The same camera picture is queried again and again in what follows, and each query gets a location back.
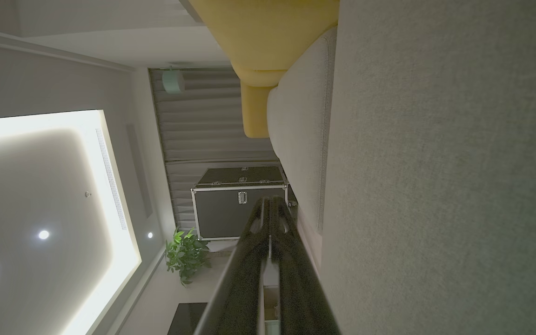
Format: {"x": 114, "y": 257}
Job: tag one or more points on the pale green round lamp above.
{"x": 173, "y": 82}

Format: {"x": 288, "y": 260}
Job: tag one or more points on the green potted plant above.
{"x": 184, "y": 256}

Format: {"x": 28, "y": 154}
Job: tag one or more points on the large grey sofa seat cushion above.
{"x": 435, "y": 186}

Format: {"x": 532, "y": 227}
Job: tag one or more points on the white slotted ceiling air vent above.
{"x": 112, "y": 181}

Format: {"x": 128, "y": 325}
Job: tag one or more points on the black glossy flat panel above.
{"x": 186, "y": 321}

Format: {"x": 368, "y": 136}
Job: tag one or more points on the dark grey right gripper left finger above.
{"x": 244, "y": 288}

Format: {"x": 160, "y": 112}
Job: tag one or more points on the grey pleated curtain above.
{"x": 203, "y": 125}

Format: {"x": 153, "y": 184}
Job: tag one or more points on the yellow sofa backrest cushion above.
{"x": 258, "y": 37}
{"x": 255, "y": 111}

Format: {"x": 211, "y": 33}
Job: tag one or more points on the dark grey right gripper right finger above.
{"x": 300, "y": 298}

